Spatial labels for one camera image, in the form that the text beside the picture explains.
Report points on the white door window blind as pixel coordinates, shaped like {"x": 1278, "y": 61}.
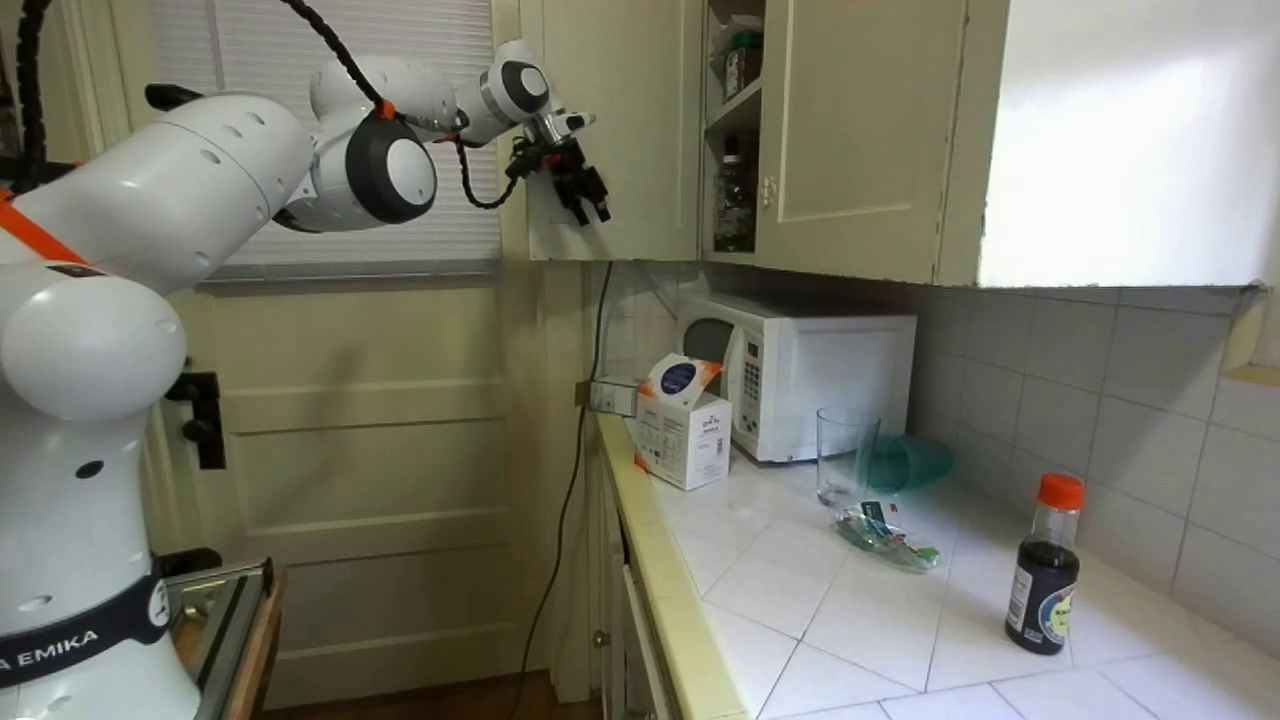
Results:
{"x": 243, "y": 52}

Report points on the white cabinet door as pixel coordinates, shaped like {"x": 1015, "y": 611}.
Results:
{"x": 627, "y": 624}

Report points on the dark glass jar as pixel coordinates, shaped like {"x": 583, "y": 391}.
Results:
{"x": 729, "y": 173}

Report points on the green crumpled wrapper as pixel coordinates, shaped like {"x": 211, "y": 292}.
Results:
{"x": 882, "y": 535}

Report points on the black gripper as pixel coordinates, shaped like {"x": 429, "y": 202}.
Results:
{"x": 551, "y": 147}

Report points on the glass topped wooden cart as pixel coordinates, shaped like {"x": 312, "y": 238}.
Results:
{"x": 223, "y": 624}

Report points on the white microwave oven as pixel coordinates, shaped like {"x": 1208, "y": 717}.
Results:
{"x": 821, "y": 383}

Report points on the open cabinet door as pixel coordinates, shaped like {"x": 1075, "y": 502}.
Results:
{"x": 644, "y": 106}

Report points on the black door lock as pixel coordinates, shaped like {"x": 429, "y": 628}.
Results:
{"x": 202, "y": 415}

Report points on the dark sauce bottle orange cap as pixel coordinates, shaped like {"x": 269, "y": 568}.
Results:
{"x": 1044, "y": 574}

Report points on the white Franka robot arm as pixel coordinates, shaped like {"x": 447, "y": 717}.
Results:
{"x": 81, "y": 403}

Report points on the pale panelled room door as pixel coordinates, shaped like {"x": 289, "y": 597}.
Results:
{"x": 385, "y": 464}

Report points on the green plastic cup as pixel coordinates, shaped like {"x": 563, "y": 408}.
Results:
{"x": 904, "y": 460}

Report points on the small white green box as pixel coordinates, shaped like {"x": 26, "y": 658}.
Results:
{"x": 608, "y": 397}

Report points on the white box blue circle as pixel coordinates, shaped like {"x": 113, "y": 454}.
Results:
{"x": 681, "y": 425}

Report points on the closed cabinet door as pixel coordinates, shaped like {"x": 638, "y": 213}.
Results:
{"x": 860, "y": 121}

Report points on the pale green wall cabinet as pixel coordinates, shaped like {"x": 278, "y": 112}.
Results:
{"x": 986, "y": 134}

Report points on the black camera on stand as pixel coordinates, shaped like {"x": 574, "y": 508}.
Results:
{"x": 165, "y": 96}

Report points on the clear drinking glass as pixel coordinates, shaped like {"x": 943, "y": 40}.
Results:
{"x": 836, "y": 460}

